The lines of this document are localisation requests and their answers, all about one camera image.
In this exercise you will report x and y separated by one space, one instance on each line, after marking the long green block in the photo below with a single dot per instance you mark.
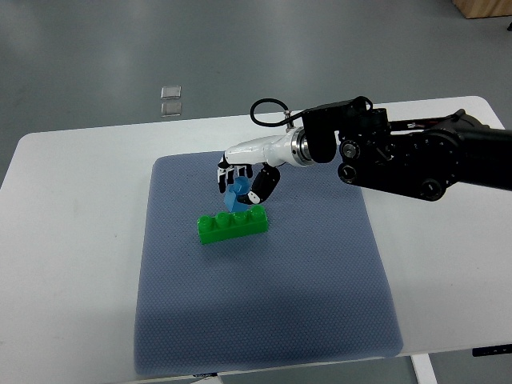
224 226

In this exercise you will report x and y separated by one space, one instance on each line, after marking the wooden box corner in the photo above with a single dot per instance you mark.
472 9

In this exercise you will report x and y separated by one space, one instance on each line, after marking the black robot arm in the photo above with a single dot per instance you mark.
418 158

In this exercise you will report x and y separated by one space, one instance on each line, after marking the blue-grey textured mat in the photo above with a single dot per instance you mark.
310 289

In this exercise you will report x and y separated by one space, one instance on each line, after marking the black table control panel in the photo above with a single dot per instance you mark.
492 350

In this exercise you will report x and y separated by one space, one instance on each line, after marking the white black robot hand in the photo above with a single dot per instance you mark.
271 152

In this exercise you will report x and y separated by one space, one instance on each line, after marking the white table leg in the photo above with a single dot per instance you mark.
423 369

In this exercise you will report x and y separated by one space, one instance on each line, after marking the small blue block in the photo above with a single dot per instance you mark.
239 187

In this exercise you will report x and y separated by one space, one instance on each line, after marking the upper metal floor plate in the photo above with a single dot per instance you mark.
170 92

